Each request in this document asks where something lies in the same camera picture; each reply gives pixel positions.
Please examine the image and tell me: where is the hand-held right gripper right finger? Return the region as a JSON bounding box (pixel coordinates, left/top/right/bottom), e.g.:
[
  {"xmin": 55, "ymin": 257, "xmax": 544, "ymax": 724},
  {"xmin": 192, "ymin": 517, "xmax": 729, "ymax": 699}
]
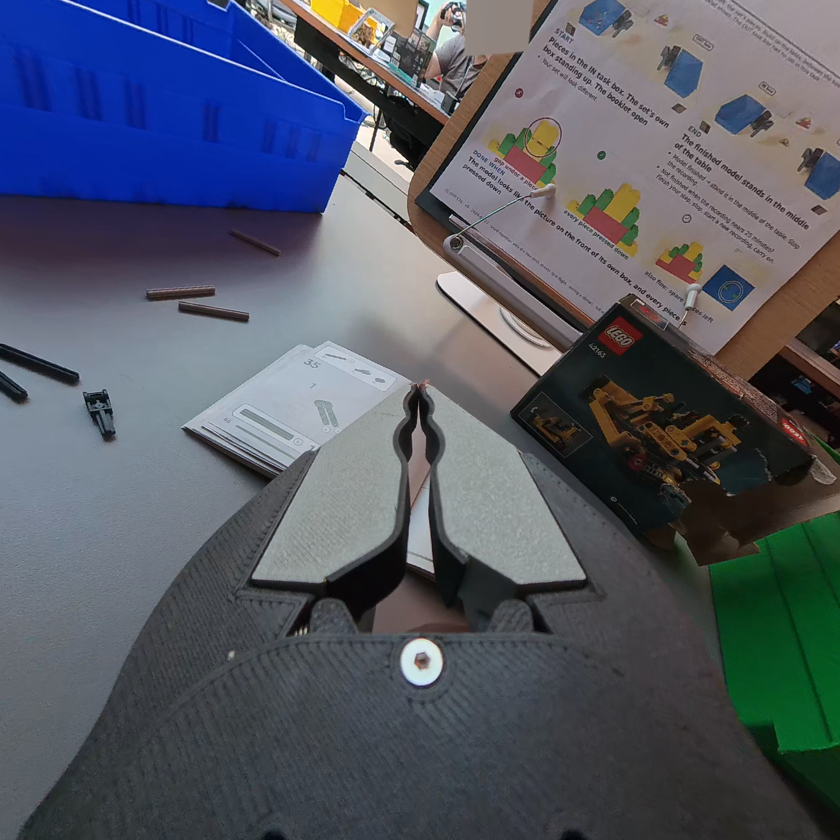
[{"xmin": 420, "ymin": 382, "xmax": 588, "ymax": 632}]

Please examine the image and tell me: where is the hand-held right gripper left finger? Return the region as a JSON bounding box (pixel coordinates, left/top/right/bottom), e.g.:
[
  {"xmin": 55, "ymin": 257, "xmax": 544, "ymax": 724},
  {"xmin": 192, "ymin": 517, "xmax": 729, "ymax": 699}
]
[{"xmin": 250, "ymin": 382, "xmax": 421, "ymax": 618}]

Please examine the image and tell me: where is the lego instruction booklet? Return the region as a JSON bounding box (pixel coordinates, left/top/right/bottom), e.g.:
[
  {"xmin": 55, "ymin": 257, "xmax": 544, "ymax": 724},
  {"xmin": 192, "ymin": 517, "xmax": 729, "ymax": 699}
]
[{"xmin": 182, "ymin": 341, "xmax": 435, "ymax": 573}]

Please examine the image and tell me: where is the blue plastic bin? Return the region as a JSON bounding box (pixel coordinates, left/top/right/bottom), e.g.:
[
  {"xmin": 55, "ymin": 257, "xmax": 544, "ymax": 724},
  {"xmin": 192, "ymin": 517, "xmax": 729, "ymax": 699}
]
[{"xmin": 0, "ymin": 0, "xmax": 370, "ymax": 215}]

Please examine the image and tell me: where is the dark lego set box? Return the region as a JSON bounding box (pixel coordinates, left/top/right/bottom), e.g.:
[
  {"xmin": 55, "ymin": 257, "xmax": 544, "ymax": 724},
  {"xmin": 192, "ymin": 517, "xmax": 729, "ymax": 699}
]
[{"xmin": 511, "ymin": 294, "xmax": 840, "ymax": 567}]

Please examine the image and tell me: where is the black lego connector piece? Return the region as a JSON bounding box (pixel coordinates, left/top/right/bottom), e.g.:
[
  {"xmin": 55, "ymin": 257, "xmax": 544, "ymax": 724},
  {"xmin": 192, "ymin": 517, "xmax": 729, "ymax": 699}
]
[{"xmin": 83, "ymin": 389, "xmax": 118, "ymax": 439}]

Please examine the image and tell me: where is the grey lego axle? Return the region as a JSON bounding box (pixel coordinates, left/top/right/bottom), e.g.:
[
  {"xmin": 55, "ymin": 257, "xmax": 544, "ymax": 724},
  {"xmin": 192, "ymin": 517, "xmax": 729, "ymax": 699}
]
[{"xmin": 228, "ymin": 228, "xmax": 282, "ymax": 257}]

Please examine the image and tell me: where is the brown axle rod near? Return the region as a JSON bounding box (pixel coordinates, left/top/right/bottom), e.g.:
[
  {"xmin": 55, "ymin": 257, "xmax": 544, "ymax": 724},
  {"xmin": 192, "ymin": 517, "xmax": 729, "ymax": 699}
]
[{"xmin": 178, "ymin": 301, "xmax": 251, "ymax": 322}]

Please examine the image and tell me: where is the instruction sign on wooden stand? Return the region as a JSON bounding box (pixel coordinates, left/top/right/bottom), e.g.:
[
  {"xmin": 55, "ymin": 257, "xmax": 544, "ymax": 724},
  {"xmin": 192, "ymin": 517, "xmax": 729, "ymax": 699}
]
[{"xmin": 407, "ymin": 0, "xmax": 840, "ymax": 379}]

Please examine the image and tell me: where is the large green plastic bin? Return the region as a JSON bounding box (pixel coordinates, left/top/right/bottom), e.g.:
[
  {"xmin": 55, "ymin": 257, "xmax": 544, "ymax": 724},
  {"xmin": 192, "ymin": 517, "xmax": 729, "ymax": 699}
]
[{"xmin": 669, "ymin": 436, "xmax": 840, "ymax": 788}]

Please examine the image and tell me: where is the printed instruction sheet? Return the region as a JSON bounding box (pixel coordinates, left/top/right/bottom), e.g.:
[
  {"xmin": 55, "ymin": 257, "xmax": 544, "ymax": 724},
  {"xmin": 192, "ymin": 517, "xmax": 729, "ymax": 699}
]
[{"xmin": 430, "ymin": 0, "xmax": 840, "ymax": 355}]

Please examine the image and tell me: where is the wooden background table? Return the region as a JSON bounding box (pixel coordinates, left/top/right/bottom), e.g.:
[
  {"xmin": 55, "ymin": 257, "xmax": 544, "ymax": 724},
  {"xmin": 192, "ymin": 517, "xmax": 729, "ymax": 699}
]
[{"xmin": 282, "ymin": 0, "xmax": 460, "ymax": 126}]

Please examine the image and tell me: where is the yellow plastic bin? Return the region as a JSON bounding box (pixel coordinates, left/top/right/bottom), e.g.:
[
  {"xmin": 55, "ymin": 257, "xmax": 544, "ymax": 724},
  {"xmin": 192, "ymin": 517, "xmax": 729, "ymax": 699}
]
[{"xmin": 310, "ymin": 0, "xmax": 368, "ymax": 32}]

